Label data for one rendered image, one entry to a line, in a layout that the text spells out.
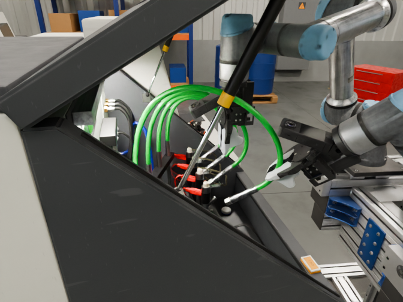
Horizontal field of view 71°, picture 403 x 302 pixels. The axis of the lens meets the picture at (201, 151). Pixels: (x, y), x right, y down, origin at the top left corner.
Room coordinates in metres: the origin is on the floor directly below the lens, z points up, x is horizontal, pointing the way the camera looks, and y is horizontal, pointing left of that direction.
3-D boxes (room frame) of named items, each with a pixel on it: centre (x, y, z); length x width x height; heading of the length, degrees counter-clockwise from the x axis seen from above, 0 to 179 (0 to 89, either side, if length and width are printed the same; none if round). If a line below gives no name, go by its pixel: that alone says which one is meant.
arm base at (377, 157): (1.05, -0.68, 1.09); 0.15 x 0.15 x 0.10
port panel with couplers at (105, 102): (0.88, 0.30, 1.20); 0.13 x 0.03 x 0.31; 14
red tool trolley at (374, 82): (4.36, -2.63, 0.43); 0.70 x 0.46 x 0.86; 31
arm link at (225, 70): (0.74, -0.08, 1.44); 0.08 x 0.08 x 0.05
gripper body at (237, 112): (0.73, -0.09, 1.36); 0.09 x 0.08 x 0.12; 105
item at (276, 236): (0.78, -0.25, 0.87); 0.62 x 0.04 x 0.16; 14
